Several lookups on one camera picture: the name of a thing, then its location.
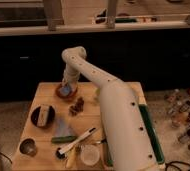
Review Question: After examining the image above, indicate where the red bowl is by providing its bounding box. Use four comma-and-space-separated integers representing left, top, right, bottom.
55, 84, 78, 100

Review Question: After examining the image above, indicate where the blue sponge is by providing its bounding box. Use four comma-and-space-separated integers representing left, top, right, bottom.
60, 86, 71, 96

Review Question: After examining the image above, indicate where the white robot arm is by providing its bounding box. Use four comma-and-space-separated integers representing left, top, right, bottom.
62, 46, 159, 171

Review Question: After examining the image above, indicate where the green plastic cup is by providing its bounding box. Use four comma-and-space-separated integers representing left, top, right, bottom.
94, 88, 100, 102

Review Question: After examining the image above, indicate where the green plastic tray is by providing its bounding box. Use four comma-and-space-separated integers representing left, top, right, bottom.
103, 104, 166, 167

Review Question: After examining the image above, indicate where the grey blue cloth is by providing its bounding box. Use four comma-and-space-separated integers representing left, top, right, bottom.
55, 117, 74, 137

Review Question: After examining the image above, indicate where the white block on plate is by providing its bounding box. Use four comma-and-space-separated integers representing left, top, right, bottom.
37, 105, 50, 127

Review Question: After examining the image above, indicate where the metal spoon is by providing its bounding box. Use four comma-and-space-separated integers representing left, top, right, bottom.
80, 138, 107, 150

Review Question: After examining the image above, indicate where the green cucumber toy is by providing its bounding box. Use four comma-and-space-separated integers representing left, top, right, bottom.
51, 136, 77, 144

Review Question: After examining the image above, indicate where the white round lid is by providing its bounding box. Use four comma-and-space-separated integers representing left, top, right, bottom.
80, 145, 100, 166

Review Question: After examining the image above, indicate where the yellow banana toy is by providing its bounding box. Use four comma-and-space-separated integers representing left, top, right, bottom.
65, 147, 78, 169

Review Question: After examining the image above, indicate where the metal cup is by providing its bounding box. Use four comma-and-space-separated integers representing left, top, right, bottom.
19, 138, 37, 157

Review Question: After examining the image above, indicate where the spice bottle cluster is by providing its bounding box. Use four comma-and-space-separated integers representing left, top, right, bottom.
165, 88, 190, 144

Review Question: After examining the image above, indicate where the black cable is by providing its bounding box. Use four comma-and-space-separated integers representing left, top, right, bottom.
164, 161, 190, 171

